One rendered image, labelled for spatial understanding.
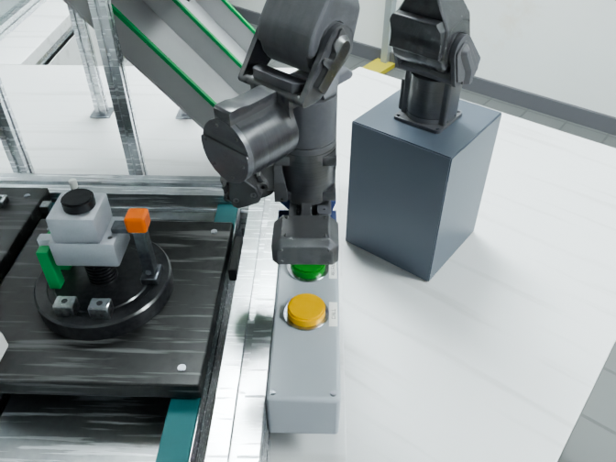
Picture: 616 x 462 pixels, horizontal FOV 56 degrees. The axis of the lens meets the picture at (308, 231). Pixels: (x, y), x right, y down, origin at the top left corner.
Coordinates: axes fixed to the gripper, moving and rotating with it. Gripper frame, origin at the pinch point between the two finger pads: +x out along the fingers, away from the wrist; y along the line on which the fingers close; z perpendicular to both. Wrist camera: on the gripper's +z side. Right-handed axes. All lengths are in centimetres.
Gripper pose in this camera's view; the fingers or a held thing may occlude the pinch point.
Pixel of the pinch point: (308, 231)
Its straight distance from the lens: 62.8
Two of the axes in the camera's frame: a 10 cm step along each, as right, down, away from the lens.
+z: -10.0, -0.1, 0.2
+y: -0.2, 6.5, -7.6
